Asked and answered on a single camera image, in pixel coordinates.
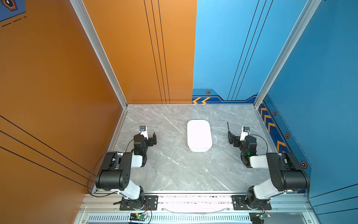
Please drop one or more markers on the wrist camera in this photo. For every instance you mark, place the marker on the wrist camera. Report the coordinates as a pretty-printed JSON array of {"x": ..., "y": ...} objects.
[
  {"x": 143, "y": 131},
  {"x": 245, "y": 131}
]

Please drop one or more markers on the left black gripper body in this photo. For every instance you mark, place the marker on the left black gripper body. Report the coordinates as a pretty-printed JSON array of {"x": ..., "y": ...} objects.
[{"x": 149, "y": 143}]

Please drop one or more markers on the green circuit board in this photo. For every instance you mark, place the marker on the green circuit board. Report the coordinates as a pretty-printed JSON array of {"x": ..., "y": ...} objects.
[
  {"x": 138, "y": 218},
  {"x": 258, "y": 218}
]

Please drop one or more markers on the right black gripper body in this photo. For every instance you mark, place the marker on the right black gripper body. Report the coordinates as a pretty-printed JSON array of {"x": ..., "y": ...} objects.
[{"x": 237, "y": 141}]

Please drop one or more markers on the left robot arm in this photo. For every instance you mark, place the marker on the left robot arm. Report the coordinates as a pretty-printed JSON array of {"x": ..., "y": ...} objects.
[{"x": 115, "y": 171}]

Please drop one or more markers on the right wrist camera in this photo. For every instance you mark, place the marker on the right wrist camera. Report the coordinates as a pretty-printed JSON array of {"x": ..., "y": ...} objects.
[{"x": 245, "y": 131}]

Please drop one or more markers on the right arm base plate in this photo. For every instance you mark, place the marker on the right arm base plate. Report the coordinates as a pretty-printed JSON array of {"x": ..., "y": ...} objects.
[{"x": 241, "y": 202}]

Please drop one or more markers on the aluminium frame post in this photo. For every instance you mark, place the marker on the aluminium frame post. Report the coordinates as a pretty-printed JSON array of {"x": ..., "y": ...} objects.
[
  {"x": 94, "y": 39},
  {"x": 295, "y": 34}
]

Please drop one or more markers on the left aluminium frame post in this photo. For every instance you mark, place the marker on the left aluminium frame post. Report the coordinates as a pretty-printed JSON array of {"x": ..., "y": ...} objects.
[{"x": 94, "y": 39}]

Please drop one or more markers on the front aluminium rail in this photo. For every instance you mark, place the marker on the front aluminium rail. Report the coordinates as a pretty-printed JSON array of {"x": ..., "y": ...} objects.
[{"x": 196, "y": 208}]

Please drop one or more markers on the right green circuit board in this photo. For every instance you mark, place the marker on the right green circuit board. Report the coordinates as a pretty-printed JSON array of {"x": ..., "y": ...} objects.
[{"x": 258, "y": 218}]

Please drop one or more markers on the left green circuit board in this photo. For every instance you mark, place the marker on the left green circuit board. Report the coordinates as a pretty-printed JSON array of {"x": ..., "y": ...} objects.
[{"x": 138, "y": 218}]

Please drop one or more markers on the right aluminium frame post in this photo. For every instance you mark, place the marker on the right aluminium frame post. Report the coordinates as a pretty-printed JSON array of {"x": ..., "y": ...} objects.
[{"x": 295, "y": 34}]

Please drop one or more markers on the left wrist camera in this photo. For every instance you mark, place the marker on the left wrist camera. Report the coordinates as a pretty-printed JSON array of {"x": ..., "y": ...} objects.
[{"x": 143, "y": 131}]

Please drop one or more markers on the white oval plastic bin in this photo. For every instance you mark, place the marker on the white oval plastic bin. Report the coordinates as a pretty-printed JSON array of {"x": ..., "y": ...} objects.
[{"x": 199, "y": 138}]

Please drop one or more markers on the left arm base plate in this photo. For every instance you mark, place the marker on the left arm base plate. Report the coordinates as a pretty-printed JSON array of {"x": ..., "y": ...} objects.
[{"x": 140, "y": 204}]

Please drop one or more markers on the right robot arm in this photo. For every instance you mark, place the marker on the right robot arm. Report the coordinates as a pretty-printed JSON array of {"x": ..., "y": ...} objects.
[{"x": 286, "y": 174}]

